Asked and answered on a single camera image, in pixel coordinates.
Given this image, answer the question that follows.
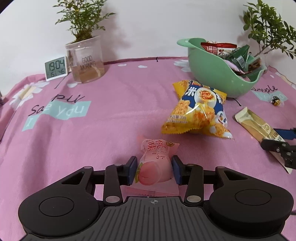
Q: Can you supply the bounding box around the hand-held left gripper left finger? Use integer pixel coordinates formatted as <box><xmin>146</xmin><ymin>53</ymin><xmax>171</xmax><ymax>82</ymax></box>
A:
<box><xmin>60</xmin><ymin>156</ymin><xmax>139</xmax><ymax>207</ymax></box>

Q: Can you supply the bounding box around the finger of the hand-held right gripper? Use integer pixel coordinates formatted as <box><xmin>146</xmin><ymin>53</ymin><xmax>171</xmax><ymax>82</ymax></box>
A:
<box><xmin>273</xmin><ymin>127</ymin><xmax>296</xmax><ymax>141</ymax></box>
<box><xmin>261</xmin><ymin>138</ymin><xmax>296</xmax><ymax>169</ymax></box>

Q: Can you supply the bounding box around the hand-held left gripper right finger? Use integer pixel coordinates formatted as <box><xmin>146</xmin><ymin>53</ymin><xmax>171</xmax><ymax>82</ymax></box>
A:
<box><xmin>171</xmin><ymin>155</ymin><xmax>247</xmax><ymax>207</ymax></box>

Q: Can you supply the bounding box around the pink peach jelly packet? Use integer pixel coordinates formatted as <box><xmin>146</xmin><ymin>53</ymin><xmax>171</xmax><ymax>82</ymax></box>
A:
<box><xmin>126</xmin><ymin>135</ymin><xmax>180</xmax><ymax>196</ymax></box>

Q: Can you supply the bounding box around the cream gold bar packet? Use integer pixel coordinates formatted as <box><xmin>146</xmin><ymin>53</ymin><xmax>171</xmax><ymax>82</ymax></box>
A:
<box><xmin>235</xmin><ymin>107</ymin><xmax>294</xmax><ymax>174</ymax></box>

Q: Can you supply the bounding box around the green snack packet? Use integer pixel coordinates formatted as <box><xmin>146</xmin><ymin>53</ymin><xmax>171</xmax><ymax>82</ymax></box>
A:
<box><xmin>224</xmin><ymin>44</ymin><xmax>250</xmax><ymax>69</ymax></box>

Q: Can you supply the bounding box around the green plastic bowl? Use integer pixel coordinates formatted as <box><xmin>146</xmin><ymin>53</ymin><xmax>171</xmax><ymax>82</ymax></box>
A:
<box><xmin>177</xmin><ymin>37</ymin><xmax>266</xmax><ymax>98</ymax></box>

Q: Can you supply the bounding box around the red white cherry print bag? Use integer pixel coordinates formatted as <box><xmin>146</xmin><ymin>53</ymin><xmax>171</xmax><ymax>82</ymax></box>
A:
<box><xmin>200</xmin><ymin>41</ymin><xmax>237</xmax><ymax>58</ymax></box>

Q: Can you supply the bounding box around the gold foil chocolate ball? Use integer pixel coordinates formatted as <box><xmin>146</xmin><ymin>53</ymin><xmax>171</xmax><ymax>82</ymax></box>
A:
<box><xmin>270</xmin><ymin>95</ymin><xmax>284</xmax><ymax>106</ymax></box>

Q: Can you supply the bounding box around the pink printed blanket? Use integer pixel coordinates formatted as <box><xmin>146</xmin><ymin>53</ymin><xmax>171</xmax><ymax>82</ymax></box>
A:
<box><xmin>0</xmin><ymin>57</ymin><xmax>296</xmax><ymax>241</ymax></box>

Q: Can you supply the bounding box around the yellow blue rice cracker bag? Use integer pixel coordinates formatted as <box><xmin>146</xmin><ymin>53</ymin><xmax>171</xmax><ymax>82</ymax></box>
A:
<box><xmin>161</xmin><ymin>79</ymin><xmax>234</xmax><ymax>141</ymax></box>

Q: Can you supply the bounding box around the leafy plant in glass vase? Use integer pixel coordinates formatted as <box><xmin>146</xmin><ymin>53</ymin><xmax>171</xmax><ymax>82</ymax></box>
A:
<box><xmin>243</xmin><ymin>0</ymin><xmax>296</xmax><ymax>59</ymax></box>

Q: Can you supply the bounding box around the plant in clear cup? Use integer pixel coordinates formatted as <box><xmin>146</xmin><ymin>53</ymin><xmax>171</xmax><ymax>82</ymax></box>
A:
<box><xmin>55</xmin><ymin>0</ymin><xmax>116</xmax><ymax>84</ymax></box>

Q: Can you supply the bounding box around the white digital clock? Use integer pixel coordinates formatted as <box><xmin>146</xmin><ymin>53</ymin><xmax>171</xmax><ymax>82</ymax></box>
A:
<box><xmin>45</xmin><ymin>56</ymin><xmax>68</xmax><ymax>81</ymax></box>

